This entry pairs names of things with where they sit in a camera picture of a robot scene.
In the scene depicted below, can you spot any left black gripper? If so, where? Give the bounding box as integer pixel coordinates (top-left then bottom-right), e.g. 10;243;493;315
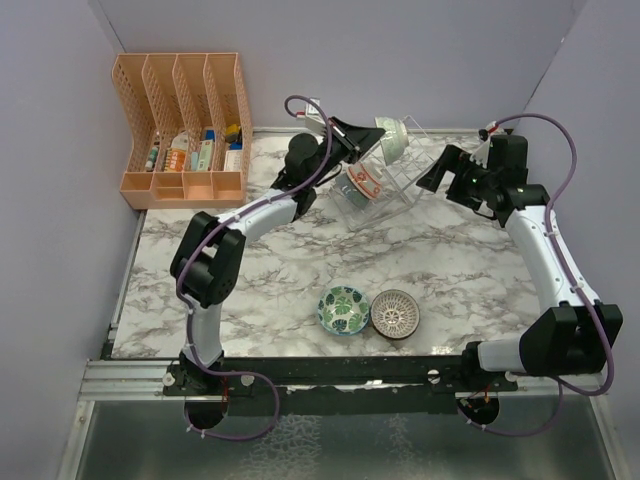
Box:
307;116;383;188

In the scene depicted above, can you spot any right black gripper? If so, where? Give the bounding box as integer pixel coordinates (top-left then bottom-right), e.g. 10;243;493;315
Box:
418;145;498;212

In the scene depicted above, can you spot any green line pattern bowl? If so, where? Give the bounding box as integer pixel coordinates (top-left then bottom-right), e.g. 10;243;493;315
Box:
375;117;409;165

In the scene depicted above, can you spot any orange floral bowl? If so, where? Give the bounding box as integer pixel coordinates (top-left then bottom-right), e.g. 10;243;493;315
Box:
347;162;383;200

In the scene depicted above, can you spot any brown line pattern bowl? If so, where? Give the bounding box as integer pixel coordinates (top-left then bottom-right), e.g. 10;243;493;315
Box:
370;289;420;340

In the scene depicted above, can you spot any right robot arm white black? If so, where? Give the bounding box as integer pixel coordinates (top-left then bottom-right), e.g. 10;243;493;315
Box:
417;135;623;391

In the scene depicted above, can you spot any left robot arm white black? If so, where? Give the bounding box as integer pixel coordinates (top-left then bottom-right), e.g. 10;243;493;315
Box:
170;117;385;395

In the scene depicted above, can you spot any yellow black object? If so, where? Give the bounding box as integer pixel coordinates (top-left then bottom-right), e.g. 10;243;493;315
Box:
225;124;241;143

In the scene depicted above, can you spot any green white box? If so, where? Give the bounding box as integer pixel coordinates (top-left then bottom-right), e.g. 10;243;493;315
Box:
191;139;215;172

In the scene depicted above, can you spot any orange plastic file organizer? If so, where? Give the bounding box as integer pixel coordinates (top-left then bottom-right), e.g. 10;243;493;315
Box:
112;52;253;210

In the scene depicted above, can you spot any green leaf bowl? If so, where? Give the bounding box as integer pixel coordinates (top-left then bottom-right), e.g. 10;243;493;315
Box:
317;285;370;336

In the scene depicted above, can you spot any orange white carton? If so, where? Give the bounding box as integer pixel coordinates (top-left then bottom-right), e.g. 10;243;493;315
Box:
164;131;189;173

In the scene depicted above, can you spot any small bottle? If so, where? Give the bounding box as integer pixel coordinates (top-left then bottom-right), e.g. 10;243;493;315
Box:
144;141;160;172

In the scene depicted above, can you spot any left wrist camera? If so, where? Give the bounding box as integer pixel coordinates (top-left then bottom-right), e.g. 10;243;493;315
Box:
297;103;326;135

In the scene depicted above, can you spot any white wire dish rack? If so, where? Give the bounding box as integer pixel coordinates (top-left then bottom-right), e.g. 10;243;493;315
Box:
333;115;435;231

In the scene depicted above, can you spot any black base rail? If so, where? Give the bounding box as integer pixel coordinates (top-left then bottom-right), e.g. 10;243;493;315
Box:
163;355;517;417

